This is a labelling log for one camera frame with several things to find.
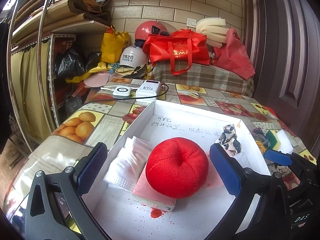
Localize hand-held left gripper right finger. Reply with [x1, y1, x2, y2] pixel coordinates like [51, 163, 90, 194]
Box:
[209, 143, 292, 240]

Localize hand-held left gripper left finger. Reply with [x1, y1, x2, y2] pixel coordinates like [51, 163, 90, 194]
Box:
[25, 142, 111, 240]

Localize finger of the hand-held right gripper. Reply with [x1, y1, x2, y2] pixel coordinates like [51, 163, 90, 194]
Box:
[264, 149, 320, 180]

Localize yellow green scouring sponge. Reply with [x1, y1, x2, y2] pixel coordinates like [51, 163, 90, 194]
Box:
[264, 129, 282, 149]

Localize cow print face mask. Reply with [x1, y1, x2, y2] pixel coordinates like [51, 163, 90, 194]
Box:
[214, 124, 242, 157]

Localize white face masks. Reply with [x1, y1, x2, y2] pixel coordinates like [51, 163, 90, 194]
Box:
[103, 136, 153, 191]

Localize red plush apple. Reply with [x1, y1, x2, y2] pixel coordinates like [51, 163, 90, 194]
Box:
[146, 137, 209, 199]

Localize white cardboard box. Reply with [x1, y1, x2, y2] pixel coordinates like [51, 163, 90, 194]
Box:
[81, 99, 273, 240]

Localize pink tissue pack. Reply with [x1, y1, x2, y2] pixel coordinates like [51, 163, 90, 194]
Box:
[132, 172, 177, 212]

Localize red cloth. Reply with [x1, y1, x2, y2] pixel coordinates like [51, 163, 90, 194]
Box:
[261, 106, 279, 119]

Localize pink round mat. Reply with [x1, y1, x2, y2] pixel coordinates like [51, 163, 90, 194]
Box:
[84, 72, 111, 88]

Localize plaid cloth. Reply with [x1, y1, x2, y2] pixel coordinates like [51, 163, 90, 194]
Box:
[151, 62, 255, 98]

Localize yellow plastic sheet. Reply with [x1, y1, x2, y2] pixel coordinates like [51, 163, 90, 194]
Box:
[65, 61, 113, 84]

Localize yellow curtain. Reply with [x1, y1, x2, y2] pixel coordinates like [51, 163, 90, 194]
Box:
[10, 36, 76, 151]

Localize white power bank with display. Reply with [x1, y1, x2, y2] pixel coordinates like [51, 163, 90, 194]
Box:
[136, 79, 167, 98]

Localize brown wooden door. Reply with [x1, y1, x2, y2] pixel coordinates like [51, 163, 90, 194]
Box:
[242, 0, 320, 153]

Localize large black plastic bag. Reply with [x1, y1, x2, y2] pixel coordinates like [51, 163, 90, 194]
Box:
[55, 48, 84, 79]

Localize small black plastic bag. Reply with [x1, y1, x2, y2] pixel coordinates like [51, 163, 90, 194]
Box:
[86, 51, 103, 71]

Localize red plastic bag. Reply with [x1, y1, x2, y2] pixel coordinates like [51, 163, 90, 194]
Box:
[212, 28, 256, 79]

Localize white helmet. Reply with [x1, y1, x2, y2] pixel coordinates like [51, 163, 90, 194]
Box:
[119, 45, 149, 68]

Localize yellow shopping bag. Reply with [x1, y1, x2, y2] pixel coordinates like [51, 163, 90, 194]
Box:
[100, 25, 130, 64]

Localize red tote bag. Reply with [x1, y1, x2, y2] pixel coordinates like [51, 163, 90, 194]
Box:
[142, 29, 211, 76]

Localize chrome tube rack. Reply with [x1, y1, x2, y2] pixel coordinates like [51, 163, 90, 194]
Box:
[6, 0, 66, 153]

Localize cream foam sheets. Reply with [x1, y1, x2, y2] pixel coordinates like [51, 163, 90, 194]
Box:
[195, 18, 229, 48]

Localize pink helmet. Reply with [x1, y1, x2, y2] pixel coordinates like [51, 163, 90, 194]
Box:
[135, 20, 173, 42]

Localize wooden shelf boards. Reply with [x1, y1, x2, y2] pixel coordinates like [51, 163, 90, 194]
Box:
[10, 4, 111, 48]

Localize folded brown bags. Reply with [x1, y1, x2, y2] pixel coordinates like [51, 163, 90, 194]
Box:
[68, 0, 114, 26]

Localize white power bank with ring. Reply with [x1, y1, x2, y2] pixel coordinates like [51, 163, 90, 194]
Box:
[112, 85, 132, 99]

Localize black charging cable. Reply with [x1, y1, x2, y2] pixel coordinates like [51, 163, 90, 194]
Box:
[110, 84, 170, 102]

